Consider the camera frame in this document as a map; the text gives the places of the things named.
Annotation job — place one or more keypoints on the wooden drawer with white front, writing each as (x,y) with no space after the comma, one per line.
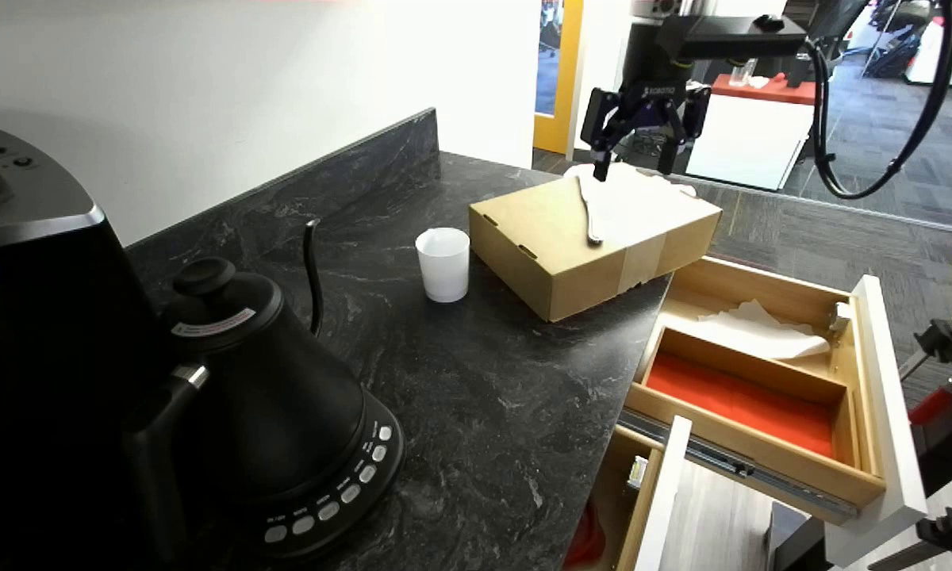
(884,382)

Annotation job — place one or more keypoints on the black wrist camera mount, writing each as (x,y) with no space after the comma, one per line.
(734,36)

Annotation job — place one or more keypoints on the black coffee machine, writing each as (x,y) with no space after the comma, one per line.
(44,360)

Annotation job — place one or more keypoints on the low drawer with white front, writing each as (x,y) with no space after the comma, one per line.
(700,519)

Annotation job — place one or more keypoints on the white plastic cup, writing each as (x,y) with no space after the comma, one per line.
(442,270)

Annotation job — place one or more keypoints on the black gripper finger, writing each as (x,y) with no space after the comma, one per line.
(674,150)
(604,159)

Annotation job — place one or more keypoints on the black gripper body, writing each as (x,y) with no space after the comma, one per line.
(644,112)

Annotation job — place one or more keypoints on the yellow door frame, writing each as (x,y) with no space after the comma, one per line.
(569,75)

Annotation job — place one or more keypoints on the brown cardboard box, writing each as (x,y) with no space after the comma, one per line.
(541,243)

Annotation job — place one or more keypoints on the black gooseneck kettle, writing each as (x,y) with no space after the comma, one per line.
(275,401)

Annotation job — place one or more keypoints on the white paper towel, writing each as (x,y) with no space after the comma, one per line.
(640,208)

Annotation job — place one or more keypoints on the white cabinet with red top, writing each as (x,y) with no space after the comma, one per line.
(755,138)

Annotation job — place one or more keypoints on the red object in low drawer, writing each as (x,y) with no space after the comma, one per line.
(589,545)

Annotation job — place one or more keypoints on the black kettle base with buttons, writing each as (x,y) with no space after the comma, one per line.
(352,494)

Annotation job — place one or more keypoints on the crumpled white paper sheet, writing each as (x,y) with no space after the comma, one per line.
(766,334)

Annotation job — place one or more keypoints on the silver table knife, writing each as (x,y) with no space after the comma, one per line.
(589,216)

